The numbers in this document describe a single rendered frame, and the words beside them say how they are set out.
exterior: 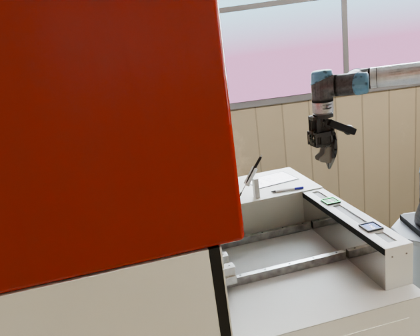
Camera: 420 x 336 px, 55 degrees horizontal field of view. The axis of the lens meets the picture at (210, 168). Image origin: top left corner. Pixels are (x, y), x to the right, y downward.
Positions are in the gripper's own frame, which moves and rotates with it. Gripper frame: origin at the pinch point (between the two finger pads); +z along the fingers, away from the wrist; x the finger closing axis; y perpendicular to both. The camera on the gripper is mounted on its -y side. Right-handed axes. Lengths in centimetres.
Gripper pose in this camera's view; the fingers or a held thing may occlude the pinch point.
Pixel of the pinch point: (331, 165)
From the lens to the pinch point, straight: 158.8
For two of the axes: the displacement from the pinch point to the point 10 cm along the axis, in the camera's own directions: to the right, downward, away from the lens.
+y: -9.7, 1.8, -1.8
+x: 2.2, 2.4, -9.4
